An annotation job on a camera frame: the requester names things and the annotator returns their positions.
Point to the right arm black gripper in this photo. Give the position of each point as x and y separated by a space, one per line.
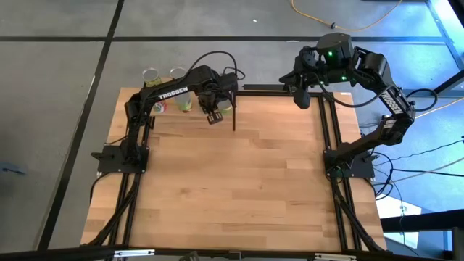
306 72

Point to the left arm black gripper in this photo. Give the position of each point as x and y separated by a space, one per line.
217 87

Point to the pale label tin can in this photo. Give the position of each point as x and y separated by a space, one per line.
226 106

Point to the green patterned label tin can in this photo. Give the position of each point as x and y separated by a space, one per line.
185 103

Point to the white red label tin can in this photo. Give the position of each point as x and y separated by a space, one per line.
160 107

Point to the yellow label tin can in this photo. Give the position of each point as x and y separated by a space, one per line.
177 73

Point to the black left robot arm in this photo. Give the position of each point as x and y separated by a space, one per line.
174 92

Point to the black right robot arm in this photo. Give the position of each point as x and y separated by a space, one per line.
380 83

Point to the white table sticker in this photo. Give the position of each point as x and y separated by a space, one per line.
346 93

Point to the black crossbar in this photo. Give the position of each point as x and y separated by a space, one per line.
72 253

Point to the black metal beam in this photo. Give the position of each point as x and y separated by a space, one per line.
427 219

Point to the black aluminium table frame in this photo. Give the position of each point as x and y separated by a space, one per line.
261 94

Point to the wooden shelf with black frame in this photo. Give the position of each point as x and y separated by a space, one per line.
171 110

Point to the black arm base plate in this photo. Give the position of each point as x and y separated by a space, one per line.
108 165
362 168

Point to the black metal table leg frame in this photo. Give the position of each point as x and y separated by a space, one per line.
417 93

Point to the silver metal bracket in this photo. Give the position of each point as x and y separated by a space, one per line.
335 257
134 253

